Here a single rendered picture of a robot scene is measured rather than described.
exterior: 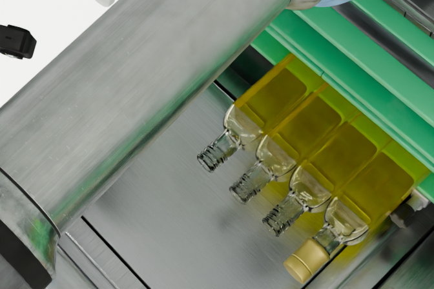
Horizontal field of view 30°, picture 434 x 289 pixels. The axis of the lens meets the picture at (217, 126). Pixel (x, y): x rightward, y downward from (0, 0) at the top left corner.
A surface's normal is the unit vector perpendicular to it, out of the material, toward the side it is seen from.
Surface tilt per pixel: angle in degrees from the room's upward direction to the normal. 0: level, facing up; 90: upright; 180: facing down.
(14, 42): 81
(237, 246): 90
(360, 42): 90
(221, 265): 90
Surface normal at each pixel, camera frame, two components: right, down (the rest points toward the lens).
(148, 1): -0.17, -0.57
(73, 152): 0.47, 0.00
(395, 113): -0.06, -0.41
